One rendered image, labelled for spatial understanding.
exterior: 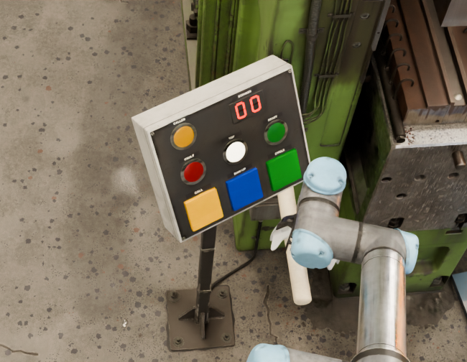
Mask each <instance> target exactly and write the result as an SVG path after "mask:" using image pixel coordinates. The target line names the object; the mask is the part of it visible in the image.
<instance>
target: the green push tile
mask: <svg viewBox="0 0 467 362"><path fill-rule="evenodd" d="M266 166H267V172H268V175H269V181H270V185H271V189H272V190H273V191H276V190H278V189H280V188H282V187H284V186H286V185H288V184H290V183H292V182H294V181H296V180H298V179H300V178H301V177H302V175H301V171H300V164H299V160H298V156H297V150H296V149H295V148H294V149H291V150H290V151H288V152H285V153H283V154H281V155H279V156H277V157H275V158H273V159H271V160H269V161H267V162H266Z"/></svg>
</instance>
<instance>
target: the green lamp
mask: <svg viewBox="0 0 467 362"><path fill-rule="evenodd" d="M284 135H285V127H284V125H283V124H281V123H275V124H273V125H271V126H270V127H269V130H268V132H267V138H268V140H269V141H271V142H278V141H280V140H281V139H282V138H283V136H284Z"/></svg>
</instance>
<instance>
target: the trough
mask: <svg viewBox="0 0 467 362"><path fill-rule="evenodd" d="M426 2H427V7H428V9H429V12H430V17H431V19H432V23H433V27H434V30H435V35H436V37H437V41H438V45H439V48H440V52H441V55H442V58H443V62H444V66H445V70H446V73H447V76H448V80H449V83H450V87H451V90H452V93H453V97H454V95H455V94H456V93H459V94H461V95H462V99H461V100H456V99H455V98H454V101H455V104H454V106H464V105H467V92H466V88H465V85H464V82H463V78H462V75H461V71H460V68H459V65H458V61H457V58H456V54H455V51H454V49H453V44H452V41H451V38H450V34H449V31H448V27H441V26H440V22H439V20H438V16H437V12H436V10H435V5H434V2H433V0H426Z"/></svg>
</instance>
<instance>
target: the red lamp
mask: <svg viewBox="0 0 467 362"><path fill-rule="evenodd" d="M202 175H203V166H202V164H201V163H199V162H192V163H190V164H189V165H188V166H187V167H186V168H185V171H184V177H185V179H186V180H187V181H188V182H195V181H197V180H199V179H200V178H201V177H202Z"/></svg>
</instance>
